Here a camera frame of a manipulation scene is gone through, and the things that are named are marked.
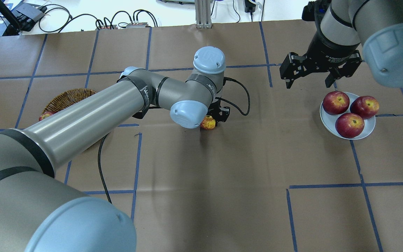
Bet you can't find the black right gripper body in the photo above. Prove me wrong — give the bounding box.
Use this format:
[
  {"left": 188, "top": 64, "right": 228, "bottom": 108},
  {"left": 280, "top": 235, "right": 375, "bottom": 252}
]
[{"left": 299, "top": 31, "right": 358, "bottom": 77}]

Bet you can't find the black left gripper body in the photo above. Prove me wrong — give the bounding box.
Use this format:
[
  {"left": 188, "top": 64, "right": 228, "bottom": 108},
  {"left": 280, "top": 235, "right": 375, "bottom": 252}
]
[{"left": 208, "top": 98, "right": 231, "bottom": 123}]

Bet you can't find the red yellow apple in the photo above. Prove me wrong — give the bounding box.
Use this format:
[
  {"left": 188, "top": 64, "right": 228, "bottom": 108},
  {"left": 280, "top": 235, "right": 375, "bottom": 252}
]
[{"left": 200, "top": 115, "right": 217, "bottom": 130}]

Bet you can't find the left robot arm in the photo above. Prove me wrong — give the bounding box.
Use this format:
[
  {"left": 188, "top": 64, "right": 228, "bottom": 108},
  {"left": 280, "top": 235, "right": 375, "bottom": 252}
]
[{"left": 0, "top": 46, "right": 226, "bottom": 252}]

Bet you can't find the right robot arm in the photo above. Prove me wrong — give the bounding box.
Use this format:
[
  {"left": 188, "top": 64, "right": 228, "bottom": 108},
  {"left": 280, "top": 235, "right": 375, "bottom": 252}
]
[{"left": 280, "top": 0, "right": 403, "bottom": 88}]

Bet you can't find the red apple on plate back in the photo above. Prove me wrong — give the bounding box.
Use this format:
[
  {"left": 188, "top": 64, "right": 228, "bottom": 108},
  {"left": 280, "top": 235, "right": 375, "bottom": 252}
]
[{"left": 323, "top": 91, "right": 350, "bottom": 115}]

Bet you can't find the red apple on plate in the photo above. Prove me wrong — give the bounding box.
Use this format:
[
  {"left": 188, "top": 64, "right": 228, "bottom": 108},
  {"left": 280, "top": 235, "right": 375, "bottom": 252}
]
[
  {"left": 335, "top": 113, "right": 365, "bottom": 138},
  {"left": 350, "top": 96, "right": 380, "bottom": 120},
  {"left": 323, "top": 91, "right": 350, "bottom": 115}
]

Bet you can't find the red apple on plate left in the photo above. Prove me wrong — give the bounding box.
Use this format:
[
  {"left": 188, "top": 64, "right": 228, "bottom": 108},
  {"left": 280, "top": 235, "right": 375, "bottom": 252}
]
[{"left": 350, "top": 96, "right": 380, "bottom": 120}]

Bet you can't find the light blue plate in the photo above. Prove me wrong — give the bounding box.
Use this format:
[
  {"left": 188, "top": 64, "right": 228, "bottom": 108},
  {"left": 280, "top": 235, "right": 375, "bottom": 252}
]
[{"left": 320, "top": 91, "right": 380, "bottom": 140}]

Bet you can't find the red apple on plate front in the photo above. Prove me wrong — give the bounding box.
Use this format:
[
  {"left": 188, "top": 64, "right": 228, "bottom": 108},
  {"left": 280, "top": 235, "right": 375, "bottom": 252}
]
[{"left": 335, "top": 113, "right": 365, "bottom": 138}]

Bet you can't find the woven wicker basket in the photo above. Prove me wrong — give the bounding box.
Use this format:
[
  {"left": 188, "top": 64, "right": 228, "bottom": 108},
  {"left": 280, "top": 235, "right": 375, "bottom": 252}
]
[{"left": 42, "top": 88, "right": 96, "bottom": 114}]

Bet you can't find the red apple in basket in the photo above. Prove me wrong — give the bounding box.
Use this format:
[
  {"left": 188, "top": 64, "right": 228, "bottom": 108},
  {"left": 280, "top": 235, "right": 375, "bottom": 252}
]
[{"left": 38, "top": 111, "right": 54, "bottom": 121}]

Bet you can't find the aluminium frame post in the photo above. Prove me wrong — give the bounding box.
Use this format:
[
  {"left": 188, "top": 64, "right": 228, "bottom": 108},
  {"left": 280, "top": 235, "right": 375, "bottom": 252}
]
[{"left": 195, "top": 0, "right": 212, "bottom": 29}]

